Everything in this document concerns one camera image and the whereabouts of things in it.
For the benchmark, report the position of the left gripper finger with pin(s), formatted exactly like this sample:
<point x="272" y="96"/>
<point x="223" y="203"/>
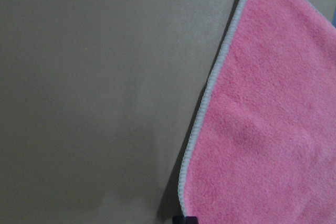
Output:
<point x="185" y="220"/>

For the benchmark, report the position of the pink grey-backed towel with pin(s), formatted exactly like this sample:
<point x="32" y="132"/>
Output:
<point x="262" y="146"/>

